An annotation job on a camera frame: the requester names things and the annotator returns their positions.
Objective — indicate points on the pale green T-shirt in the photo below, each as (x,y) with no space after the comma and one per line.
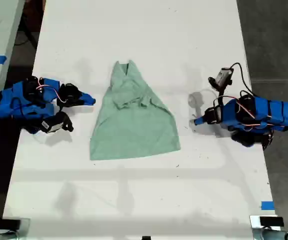
(133,125)

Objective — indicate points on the black camera box, white label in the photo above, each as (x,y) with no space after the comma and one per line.
(52,123)

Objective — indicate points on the blue and black arm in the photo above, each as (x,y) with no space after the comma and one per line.
(259,112)
(7,100)

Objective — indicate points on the black camera stalk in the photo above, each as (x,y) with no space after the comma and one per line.
(221,91)

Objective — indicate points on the black camera box, grey face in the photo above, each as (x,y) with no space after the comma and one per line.
(223,76)

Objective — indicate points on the small black clip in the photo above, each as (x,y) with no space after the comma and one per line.
(146,238)

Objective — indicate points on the metal table clamp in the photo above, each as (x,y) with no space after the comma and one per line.
(8,233)
(264,232)

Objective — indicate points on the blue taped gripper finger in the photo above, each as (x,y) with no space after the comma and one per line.
(88,97)
(200,123)
(84,102)
(200,119)

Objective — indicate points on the small black box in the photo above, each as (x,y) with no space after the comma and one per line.
(11,223)
(271,221)

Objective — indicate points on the short blue tape strip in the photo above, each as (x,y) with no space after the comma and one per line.
(267,205)

